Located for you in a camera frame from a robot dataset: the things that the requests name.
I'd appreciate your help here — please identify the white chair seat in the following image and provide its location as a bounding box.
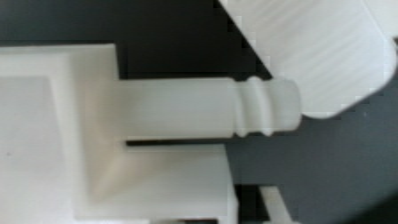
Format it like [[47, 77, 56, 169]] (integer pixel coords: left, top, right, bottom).
[[0, 45, 301, 224]]

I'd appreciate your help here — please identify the white chair back frame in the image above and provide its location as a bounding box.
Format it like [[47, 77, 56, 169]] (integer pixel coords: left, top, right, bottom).
[[219, 0, 398, 119]]

